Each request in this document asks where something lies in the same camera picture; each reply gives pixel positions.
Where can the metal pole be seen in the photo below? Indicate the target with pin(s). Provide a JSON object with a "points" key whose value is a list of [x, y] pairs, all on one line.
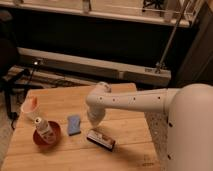
{"points": [[159, 65]]}

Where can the black office chair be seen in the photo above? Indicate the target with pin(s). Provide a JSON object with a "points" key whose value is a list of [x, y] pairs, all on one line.
{"points": [[9, 56]]}

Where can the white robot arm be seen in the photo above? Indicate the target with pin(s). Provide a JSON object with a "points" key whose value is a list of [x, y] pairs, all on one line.
{"points": [[190, 119]]}

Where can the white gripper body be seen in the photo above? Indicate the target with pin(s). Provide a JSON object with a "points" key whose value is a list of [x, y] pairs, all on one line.
{"points": [[95, 118]]}

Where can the red bowl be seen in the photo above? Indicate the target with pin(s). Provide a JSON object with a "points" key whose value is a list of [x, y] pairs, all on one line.
{"points": [[40, 142]]}

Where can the white plastic bottle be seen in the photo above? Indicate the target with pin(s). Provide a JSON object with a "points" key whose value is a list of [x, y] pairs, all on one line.
{"points": [[44, 130]]}

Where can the black whiteboard eraser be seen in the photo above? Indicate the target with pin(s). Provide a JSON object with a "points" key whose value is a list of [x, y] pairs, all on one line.
{"points": [[101, 139]]}

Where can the grey baseboard heater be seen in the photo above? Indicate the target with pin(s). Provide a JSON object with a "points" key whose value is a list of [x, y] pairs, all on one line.
{"points": [[96, 67]]}

